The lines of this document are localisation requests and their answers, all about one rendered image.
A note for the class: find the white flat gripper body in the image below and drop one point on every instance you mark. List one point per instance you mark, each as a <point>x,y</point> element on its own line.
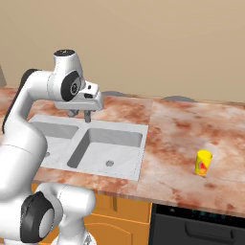
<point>79,104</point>

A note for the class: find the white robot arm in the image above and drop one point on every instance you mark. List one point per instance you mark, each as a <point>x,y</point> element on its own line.
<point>19,159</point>

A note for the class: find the white double basin sink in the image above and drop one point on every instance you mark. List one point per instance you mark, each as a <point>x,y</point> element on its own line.
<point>108,150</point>

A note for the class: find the yellow cup with red print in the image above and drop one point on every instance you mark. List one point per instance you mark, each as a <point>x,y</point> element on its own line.
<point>203,163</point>

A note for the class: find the grey object at picture edge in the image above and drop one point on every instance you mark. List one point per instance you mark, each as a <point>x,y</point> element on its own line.
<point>2,78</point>

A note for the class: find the orange wooden drawer front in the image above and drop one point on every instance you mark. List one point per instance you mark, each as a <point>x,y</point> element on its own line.
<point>130,209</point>

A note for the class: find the orange wooden cupboard door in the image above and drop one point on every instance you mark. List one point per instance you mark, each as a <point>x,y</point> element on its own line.
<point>108,231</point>

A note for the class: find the black dishwasher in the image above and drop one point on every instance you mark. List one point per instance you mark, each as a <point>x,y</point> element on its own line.
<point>197,228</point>

